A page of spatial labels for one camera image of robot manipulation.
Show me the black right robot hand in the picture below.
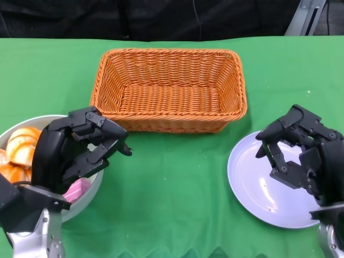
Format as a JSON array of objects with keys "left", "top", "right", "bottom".
[{"left": 255, "top": 104, "right": 344, "bottom": 207}]

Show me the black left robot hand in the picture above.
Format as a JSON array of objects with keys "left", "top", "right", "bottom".
[{"left": 31, "top": 106, "right": 134, "bottom": 196}]

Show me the orange striped bread roll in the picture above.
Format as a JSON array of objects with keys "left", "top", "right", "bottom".
[
  {"left": 0, "top": 149, "right": 33, "bottom": 185},
  {"left": 5, "top": 126, "right": 43, "bottom": 170}
]

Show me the pale green bowl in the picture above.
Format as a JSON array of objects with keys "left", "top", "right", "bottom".
[{"left": 0, "top": 114, "right": 105, "bottom": 224}]

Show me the pink cake slice with cherry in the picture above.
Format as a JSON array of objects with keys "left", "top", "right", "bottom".
[{"left": 63, "top": 178, "right": 95, "bottom": 202}]

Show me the lavender plate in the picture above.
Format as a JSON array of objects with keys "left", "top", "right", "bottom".
[{"left": 227, "top": 131, "right": 322, "bottom": 230}]

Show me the orange wicker basket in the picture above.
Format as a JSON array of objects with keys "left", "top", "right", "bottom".
[{"left": 89, "top": 48, "right": 248, "bottom": 134}]

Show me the green tablecloth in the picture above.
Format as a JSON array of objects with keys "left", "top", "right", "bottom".
[{"left": 0, "top": 36, "right": 344, "bottom": 258}]

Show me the black backdrop curtain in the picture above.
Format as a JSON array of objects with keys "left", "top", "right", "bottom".
[{"left": 0, "top": 0, "right": 344, "bottom": 43}]

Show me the grey metal stand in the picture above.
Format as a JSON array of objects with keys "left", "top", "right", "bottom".
[{"left": 284, "top": 0, "right": 323, "bottom": 37}]

